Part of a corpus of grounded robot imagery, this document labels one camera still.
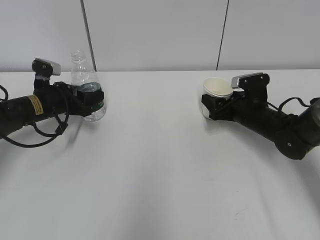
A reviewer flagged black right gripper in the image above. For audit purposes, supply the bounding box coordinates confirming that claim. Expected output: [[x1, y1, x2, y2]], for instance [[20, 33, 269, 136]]
[[201, 91, 253, 122]]

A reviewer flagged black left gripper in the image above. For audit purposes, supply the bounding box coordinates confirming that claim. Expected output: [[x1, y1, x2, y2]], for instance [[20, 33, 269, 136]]
[[53, 81, 104, 117]]

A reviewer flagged white paper cup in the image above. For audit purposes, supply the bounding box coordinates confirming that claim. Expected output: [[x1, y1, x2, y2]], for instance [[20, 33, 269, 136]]
[[201, 77, 233, 120]]

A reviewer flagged clear green-label water bottle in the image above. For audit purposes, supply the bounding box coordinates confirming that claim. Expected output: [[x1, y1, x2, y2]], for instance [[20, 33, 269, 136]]
[[71, 50, 106, 122]]

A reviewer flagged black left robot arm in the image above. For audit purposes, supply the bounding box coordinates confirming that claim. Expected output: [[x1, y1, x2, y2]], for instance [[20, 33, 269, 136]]
[[0, 81, 105, 136]]

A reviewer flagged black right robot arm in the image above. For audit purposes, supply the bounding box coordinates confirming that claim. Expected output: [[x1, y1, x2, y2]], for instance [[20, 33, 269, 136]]
[[201, 91, 320, 160]]

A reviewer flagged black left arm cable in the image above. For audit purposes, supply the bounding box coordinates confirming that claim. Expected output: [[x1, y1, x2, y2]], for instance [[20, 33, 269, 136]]
[[0, 83, 76, 148]]

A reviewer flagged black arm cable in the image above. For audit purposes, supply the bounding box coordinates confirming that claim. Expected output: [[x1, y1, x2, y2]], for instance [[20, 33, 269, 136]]
[[0, 83, 76, 148], [217, 96, 313, 116]]

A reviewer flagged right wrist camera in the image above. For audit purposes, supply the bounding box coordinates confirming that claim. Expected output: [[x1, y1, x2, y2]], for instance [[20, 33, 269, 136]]
[[231, 72, 271, 107]]

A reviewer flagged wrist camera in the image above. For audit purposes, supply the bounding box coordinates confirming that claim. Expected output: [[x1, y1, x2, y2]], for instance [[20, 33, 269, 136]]
[[231, 72, 271, 107], [31, 58, 62, 90]]

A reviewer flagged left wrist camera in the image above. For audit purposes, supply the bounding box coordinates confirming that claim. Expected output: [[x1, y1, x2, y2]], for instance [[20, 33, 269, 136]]
[[31, 58, 62, 90]]

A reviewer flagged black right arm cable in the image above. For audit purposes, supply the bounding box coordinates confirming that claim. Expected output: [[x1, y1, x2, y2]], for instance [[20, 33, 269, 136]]
[[217, 96, 313, 116]]

